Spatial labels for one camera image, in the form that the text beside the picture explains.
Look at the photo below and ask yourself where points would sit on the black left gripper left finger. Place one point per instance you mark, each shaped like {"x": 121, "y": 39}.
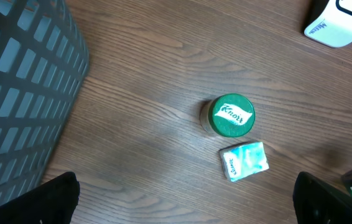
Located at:
{"x": 52, "y": 202}

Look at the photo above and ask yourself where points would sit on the grey plastic basket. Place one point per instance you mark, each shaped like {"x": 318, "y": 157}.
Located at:
{"x": 43, "y": 63}

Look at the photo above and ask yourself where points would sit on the small teal tissue pack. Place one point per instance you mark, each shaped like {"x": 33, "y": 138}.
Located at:
{"x": 243, "y": 160}

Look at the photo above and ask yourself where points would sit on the white barcode scanner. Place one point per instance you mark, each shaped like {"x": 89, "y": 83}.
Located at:
{"x": 329, "y": 22}

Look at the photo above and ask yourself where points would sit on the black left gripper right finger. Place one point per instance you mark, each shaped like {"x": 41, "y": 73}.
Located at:
{"x": 317, "y": 202}

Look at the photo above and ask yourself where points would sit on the green lid white jar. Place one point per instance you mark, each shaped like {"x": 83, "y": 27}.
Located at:
{"x": 231, "y": 115}

